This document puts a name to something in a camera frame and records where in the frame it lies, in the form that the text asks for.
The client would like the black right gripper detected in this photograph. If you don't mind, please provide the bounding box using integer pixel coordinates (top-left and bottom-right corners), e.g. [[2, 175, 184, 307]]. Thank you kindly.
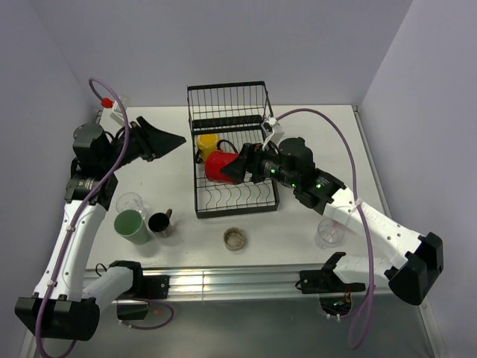
[[221, 140, 299, 188]]

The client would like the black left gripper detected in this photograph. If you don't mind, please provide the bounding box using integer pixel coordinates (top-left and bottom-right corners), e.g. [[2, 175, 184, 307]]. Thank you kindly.
[[101, 116, 185, 172]]

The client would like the red mug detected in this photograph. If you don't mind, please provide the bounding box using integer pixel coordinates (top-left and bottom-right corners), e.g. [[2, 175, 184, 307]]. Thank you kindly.
[[204, 139, 239, 184]]

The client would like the yellow ceramic mug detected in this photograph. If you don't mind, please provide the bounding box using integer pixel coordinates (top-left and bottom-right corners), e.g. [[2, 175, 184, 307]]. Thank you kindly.
[[195, 134, 220, 164]]

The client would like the black wire dish rack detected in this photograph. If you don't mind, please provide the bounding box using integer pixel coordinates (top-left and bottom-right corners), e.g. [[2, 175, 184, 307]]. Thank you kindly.
[[187, 81, 279, 219]]

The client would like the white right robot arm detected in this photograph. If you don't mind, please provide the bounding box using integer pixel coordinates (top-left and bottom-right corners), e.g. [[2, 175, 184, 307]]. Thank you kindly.
[[220, 137, 443, 306]]

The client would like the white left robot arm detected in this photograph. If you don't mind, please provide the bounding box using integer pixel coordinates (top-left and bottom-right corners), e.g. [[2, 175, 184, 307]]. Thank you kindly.
[[15, 116, 186, 341]]

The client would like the clear glass front left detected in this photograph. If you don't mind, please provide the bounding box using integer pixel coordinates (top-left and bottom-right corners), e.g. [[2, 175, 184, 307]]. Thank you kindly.
[[116, 192, 147, 219]]

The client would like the clear glass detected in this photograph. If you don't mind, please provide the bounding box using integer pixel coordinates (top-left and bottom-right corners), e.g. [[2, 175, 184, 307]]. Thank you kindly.
[[315, 219, 345, 249], [116, 192, 147, 219]]

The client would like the small brown glass jar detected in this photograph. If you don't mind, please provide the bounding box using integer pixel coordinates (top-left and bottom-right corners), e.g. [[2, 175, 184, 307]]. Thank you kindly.
[[223, 227, 247, 251]]

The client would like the black metal mug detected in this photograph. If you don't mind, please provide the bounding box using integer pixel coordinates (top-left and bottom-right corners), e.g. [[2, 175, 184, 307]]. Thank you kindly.
[[148, 209, 173, 237]]

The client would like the green plastic cup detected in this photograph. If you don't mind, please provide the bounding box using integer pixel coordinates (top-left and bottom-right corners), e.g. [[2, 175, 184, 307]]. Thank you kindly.
[[113, 210, 150, 245]]

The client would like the clear glass front right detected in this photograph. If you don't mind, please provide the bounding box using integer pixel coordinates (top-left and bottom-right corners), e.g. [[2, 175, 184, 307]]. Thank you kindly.
[[315, 219, 345, 249]]

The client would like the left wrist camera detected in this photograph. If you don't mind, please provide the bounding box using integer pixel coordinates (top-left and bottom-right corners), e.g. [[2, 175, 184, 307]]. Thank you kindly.
[[101, 95, 130, 126]]

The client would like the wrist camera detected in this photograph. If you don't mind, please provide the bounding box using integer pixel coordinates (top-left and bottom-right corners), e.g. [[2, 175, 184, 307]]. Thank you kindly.
[[261, 116, 284, 151], [101, 95, 130, 126]]

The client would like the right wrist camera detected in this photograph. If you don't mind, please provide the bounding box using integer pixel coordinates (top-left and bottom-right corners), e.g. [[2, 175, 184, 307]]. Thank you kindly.
[[261, 116, 284, 151]]

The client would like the aluminium frame rail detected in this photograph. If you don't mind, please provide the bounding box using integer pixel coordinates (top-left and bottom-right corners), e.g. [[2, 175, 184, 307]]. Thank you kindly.
[[35, 259, 428, 307]]

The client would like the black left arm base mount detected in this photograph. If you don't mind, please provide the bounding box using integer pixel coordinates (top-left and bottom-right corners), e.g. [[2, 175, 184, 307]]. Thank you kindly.
[[116, 275, 170, 321]]

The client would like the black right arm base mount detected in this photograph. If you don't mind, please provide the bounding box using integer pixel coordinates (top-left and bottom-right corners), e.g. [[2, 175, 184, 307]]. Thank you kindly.
[[295, 269, 366, 316]]

